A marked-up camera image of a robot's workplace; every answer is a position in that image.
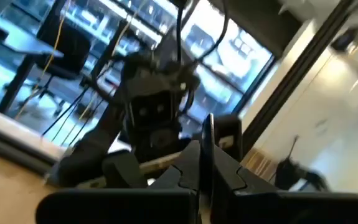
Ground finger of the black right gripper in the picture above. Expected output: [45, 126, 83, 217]
[101, 149, 148, 189]
[214, 114, 243, 162]

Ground wooden slatted crate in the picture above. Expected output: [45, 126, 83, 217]
[240, 147, 279, 183]

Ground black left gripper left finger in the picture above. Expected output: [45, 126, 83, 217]
[149, 139, 202, 224]

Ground black tripod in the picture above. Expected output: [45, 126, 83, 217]
[273, 135, 331, 191]

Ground black wall-mounted device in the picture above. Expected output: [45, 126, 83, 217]
[331, 26, 358, 52]

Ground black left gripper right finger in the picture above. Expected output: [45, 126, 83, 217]
[212, 145, 279, 224]

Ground dark metal desk frame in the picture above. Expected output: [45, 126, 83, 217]
[0, 2, 64, 114]

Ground black floor cables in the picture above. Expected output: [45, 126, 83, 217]
[41, 86, 111, 147]

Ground black office chair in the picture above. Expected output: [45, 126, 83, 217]
[4, 15, 92, 116]

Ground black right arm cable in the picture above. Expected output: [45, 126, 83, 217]
[174, 0, 231, 66]

